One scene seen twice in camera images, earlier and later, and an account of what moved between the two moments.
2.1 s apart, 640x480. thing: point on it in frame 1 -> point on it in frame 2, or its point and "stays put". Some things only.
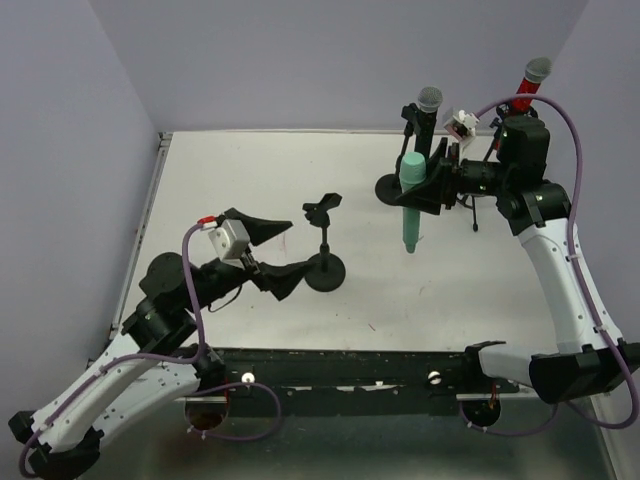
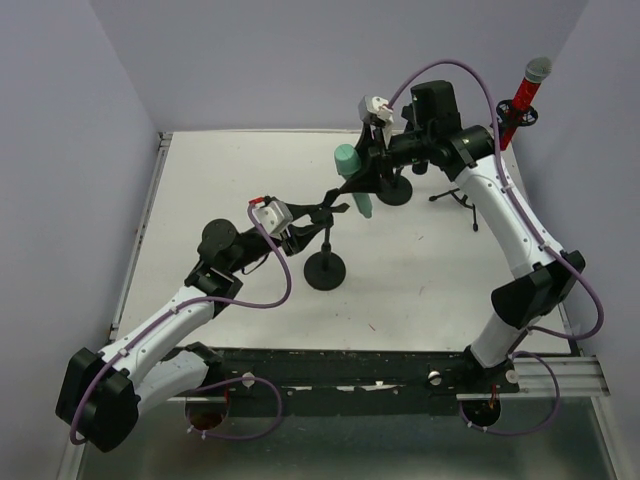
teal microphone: [412, 168] -> [347, 159]
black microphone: [430, 100] -> [420, 168]
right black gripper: [447, 175] -> [373, 153]
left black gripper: [248, 259] -> [293, 233]
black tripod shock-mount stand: [501, 113] stays put
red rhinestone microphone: [536, 70] stays put
